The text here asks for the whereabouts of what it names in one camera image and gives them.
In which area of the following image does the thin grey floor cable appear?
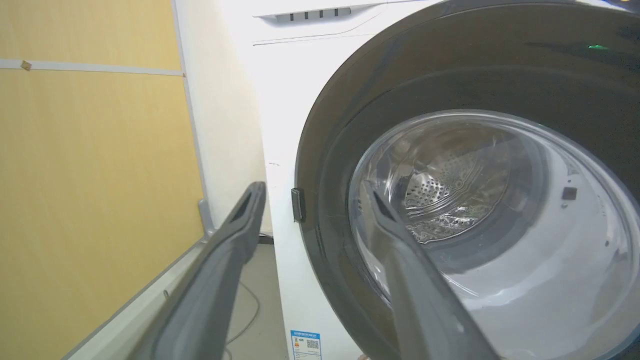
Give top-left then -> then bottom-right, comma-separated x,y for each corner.
222,281 -> 262,360

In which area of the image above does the blue energy label sticker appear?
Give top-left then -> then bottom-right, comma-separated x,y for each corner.
290,329 -> 322,360

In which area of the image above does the dark round washing machine door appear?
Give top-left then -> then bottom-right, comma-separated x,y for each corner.
294,0 -> 640,360

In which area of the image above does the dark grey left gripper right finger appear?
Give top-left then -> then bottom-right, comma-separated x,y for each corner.
363,180 -> 501,360

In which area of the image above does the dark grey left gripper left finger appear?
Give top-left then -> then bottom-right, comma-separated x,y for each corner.
127,181 -> 267,360

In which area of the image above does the black door handle latch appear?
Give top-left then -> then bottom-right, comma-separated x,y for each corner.
291,187 -> 306,224

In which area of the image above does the white washing machine body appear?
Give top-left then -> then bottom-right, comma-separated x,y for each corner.
212,0 -> 640,360

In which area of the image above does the detergent drawer handle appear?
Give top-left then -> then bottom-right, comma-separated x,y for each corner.
253,6 -> 381,24

